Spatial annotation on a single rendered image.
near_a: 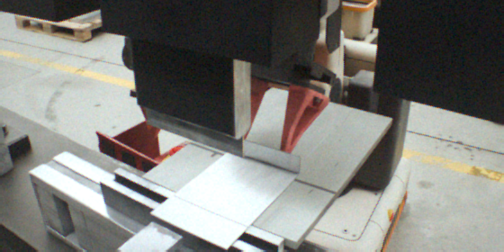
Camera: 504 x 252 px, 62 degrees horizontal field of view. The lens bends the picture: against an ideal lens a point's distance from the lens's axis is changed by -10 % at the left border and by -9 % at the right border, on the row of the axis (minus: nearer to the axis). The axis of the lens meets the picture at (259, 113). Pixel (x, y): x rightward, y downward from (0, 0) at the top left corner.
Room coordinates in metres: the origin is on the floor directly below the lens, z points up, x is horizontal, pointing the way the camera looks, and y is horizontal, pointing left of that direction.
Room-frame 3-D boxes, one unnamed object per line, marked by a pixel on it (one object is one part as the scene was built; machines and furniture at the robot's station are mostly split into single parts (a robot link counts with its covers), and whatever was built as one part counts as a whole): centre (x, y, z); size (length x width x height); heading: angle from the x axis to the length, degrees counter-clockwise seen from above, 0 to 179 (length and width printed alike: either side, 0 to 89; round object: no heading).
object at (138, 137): (0.77, 0.20, 0.75); 0.20 x 0.16 x 0.18; 53
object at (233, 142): (0.32, 0.05, 1.13); 0.10 x 0.02 x 0.10; 58
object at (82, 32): (4.57, 1.94, 0.07); 1.20 x 0.80 x 0.14; 59
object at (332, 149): (0.45, -0.02, 1.00); 0.26 x 0.18 x 0.01; 148
